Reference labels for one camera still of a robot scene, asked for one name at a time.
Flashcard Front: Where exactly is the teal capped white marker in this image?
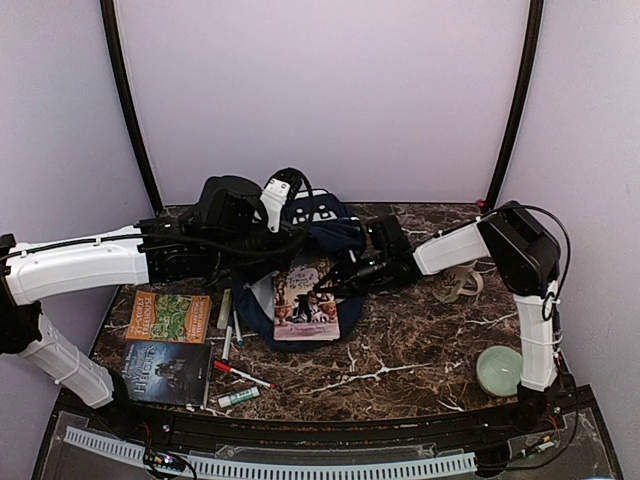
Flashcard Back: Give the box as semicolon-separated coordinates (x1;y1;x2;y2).
231;304;245;347

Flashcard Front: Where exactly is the orange Treehouse book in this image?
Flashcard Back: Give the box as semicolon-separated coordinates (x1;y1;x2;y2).
126;291;212;344

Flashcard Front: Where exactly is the pink Taming of Shrew book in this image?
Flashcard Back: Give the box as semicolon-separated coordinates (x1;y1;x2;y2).
273;258;340;342

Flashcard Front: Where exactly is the left black frame post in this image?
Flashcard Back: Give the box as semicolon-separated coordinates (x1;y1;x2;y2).
100;0;164;215

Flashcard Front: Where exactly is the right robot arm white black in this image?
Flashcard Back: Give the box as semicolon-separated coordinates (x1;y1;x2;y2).
313;201;571;393

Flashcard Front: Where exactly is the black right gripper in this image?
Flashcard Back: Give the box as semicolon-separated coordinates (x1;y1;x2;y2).
315;250;393;298

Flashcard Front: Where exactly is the white slotted cable duct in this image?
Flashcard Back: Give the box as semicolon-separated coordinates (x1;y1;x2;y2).
63;427;477;479

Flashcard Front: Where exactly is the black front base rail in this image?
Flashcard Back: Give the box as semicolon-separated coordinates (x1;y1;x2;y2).
33;386;622;479

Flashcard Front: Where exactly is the pale green ceramic bowl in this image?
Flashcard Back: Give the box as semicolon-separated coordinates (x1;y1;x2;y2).
476;345;522;398

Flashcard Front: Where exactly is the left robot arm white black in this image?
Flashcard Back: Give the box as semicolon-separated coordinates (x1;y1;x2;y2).
1;175;290;436

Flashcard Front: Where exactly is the green white glue stick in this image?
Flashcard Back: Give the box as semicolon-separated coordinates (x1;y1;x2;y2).
218;387;260;408

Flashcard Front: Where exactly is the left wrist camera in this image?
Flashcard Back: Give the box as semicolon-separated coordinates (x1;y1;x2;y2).
255;167;304;234

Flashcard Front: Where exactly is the red capped white marker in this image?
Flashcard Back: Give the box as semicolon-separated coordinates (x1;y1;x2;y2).
213;360;277;390

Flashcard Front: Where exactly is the purple capped white marker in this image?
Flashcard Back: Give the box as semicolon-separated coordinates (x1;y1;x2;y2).
221;324;234;365

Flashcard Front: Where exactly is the navy blue student backpack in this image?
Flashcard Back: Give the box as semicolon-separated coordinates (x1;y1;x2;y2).
231;189;366;353

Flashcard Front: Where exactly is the dark Wuthering Heights book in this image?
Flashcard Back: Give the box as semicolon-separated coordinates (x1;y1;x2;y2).
121;340;212;408

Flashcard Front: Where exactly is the right black frame post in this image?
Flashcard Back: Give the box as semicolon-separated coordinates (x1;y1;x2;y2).
484;0;544;209

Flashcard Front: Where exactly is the cream floral ceramic mug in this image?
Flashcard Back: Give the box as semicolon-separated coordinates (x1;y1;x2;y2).
431;260;484;304

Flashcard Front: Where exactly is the yellow highlighter pen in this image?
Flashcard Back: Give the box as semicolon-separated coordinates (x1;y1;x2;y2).
216;289;232;330

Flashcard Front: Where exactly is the black frame post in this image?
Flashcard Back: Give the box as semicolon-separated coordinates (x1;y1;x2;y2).
100;0;164;215
484;0;544;209

